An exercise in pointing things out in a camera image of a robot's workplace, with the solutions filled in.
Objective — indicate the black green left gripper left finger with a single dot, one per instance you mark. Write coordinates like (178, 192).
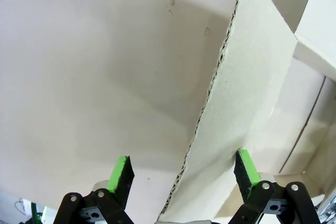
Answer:
(119, 174)

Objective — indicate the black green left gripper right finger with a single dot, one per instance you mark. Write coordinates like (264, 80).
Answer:
(246, 171)

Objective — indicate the cardboard shipping box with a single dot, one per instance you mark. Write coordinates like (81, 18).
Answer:
(105, 77)

